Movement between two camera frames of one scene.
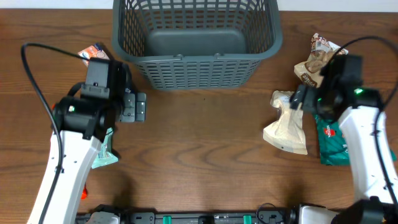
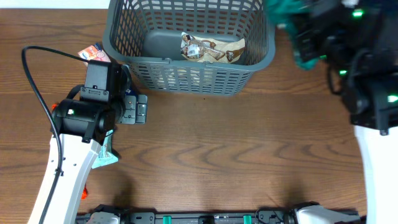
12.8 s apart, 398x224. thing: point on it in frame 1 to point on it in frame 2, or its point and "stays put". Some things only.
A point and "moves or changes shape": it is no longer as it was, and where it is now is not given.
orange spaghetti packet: (84, 191) stays put
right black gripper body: (304, 99) to (306, 35)
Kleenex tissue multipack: (95, 51) stays put
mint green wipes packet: (105, 156) stays put
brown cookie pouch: (322, 50) to (209, 50)
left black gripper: (134, 106) stays put
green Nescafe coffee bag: (333, 145) to (281, 12)
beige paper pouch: (288, 131) to (176, 78)
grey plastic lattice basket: (197, 45) moves or changes shape
